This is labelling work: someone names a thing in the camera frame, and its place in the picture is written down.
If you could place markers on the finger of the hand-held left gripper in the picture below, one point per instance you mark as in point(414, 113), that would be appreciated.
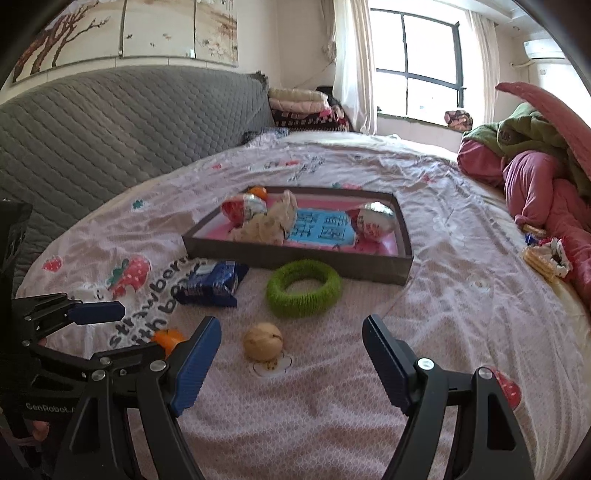
point(115, 356)
point(99, 312)

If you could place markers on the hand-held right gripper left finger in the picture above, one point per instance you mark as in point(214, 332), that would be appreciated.
point(198, 364)

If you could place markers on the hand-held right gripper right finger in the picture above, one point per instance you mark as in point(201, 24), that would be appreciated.
point(388, 364)

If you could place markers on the tangerine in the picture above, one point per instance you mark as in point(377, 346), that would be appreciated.
point(167, 339)
point(258, 192)

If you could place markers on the walnut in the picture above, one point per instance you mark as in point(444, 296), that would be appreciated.
point(263, 342)

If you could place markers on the dark shallow cardboard tray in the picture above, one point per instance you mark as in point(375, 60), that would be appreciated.
point(300, 263)

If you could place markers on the red and white snack bag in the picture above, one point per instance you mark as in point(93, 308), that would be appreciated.
point(371, 224)

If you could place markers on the beige cloth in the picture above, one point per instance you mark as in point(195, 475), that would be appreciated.
point(272, 221)

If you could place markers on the person's left hand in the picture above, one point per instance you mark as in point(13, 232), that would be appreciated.
point(40, 430)

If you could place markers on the blue snack packet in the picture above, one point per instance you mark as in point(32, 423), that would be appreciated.
point(210, 284)

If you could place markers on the pink strawberry printed bedsheet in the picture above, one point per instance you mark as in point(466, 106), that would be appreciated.
point(461, 286)

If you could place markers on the grey quilted headboard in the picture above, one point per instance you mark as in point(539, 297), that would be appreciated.
point(115, 129)

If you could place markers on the small blue snack pack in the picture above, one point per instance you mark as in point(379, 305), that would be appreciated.
point(532, 239)

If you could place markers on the floral pouch with crackers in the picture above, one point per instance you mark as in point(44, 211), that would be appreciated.
point(547, 258)

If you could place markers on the yellow snack pack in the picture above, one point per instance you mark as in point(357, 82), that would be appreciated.
point(533, 228)

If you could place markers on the pink quilt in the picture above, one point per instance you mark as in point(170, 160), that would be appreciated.
point(535, 184)

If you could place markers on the dark patterned pillow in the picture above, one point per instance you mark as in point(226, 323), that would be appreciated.
point(263, 136)

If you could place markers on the floral cloth bundle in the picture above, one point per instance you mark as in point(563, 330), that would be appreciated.
point(459, 120)

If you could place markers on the dark checked folded blanket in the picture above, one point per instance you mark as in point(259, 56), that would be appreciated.
point(309, 121)

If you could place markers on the green blanket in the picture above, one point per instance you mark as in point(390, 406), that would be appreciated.
point(535, 131)

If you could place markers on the cream and pink folded blankets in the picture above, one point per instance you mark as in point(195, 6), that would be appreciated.
point(298, 100)

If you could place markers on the dark framed window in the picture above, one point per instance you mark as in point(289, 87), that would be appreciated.
point(415, 69)

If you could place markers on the dusty red quilted cushion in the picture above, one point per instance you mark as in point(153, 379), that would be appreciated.
point(545, 101)

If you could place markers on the white curtain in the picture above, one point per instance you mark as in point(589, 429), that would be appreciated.
point(351, 60)
point(482, 69)

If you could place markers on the white air conditioner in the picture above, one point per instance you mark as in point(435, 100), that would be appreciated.
point(545, 48)

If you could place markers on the wall painting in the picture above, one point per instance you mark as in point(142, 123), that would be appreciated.
point(138, 27)

